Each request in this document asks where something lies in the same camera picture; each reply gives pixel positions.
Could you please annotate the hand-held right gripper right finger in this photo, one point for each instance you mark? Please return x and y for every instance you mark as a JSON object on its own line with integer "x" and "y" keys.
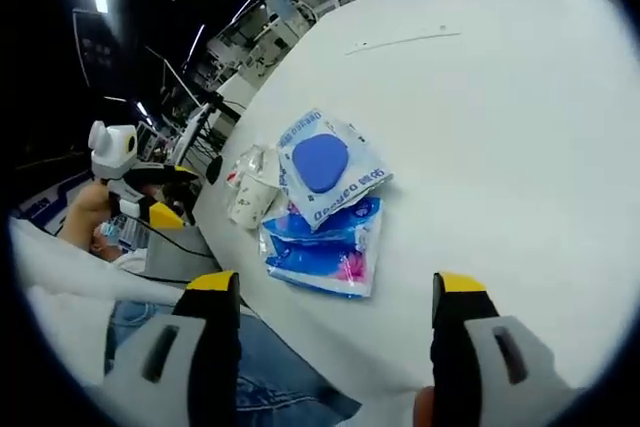
{"x": 480, "y": 397}

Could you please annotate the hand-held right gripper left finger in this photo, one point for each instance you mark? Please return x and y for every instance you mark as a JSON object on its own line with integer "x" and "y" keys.
{"x": 150, "y": 397}

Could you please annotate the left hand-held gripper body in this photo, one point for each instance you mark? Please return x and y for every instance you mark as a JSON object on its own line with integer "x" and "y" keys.
{"x": 112, "y": 149}

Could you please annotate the white printed paper cup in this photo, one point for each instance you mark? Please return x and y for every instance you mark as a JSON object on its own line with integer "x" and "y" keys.
{"x": 250, "y": 204}

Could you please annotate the blue tissue packet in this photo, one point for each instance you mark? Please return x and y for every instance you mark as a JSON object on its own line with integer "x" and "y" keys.
{"x": 320, "y": 257}

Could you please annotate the white wet wipes pack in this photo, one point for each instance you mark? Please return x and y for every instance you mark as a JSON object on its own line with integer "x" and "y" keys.
{"x": 345, "y": 182}

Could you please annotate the person's right hand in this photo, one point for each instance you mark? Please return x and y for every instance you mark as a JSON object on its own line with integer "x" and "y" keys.
{"x": 424, "y": 409}

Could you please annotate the black tripod stand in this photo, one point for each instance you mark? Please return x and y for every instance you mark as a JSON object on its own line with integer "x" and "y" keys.
{"x": 220, "y": 112}

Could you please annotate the person's white garment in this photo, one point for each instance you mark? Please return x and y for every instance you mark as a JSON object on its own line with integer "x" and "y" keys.
{"x": 60, "y": 297}

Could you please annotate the person's blue jeans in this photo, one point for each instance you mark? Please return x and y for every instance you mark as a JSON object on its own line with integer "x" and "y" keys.
{"x": 280, "y": 372}

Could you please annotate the white table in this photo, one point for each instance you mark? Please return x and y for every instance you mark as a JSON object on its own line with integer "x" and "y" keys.
{"x": 500, "y": 147}

